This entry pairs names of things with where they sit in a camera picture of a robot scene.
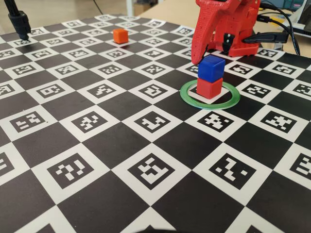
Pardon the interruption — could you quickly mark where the white electronic device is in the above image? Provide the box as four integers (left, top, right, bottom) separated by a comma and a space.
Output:
289, 0, 311, 36

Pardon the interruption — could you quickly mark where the blue cube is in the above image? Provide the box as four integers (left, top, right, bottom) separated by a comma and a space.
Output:
198, 54, 226, 83

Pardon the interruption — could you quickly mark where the thick black cable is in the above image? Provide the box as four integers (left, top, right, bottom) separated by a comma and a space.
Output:
259, 1, 302, 56

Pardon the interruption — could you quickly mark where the orange cube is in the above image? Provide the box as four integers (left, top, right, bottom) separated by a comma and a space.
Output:
113, 28, 129, 45

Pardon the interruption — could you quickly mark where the black cable with plug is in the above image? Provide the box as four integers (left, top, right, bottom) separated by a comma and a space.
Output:
257, 15, 311, 33

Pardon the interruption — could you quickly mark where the green ring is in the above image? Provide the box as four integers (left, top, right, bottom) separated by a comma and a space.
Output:
179, 80, 241, 110

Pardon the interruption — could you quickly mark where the cardboard box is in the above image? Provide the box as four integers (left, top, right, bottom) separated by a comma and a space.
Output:
134, 3, 156, 17

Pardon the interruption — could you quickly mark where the white post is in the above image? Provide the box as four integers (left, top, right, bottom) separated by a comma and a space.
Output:
125, 0, 134, 17

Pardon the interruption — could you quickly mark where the red cube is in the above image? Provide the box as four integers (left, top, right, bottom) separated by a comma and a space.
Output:
196, 77, 224, 100

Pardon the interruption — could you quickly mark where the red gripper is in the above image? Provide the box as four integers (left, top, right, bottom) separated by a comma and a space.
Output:
190, 0, 246, 65

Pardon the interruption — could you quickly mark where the black white marker board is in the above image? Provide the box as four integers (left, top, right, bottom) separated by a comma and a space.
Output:
0, 13, 311, 233

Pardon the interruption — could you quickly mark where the black table clamp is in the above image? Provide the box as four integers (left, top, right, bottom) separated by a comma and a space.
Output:
242, 32, 290, 45

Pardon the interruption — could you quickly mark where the black tripod leg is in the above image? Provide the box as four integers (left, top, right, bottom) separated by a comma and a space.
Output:
3, 0, 32, 41

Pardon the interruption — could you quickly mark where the teal box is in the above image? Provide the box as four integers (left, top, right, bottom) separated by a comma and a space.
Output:
283, 0, 304, 10

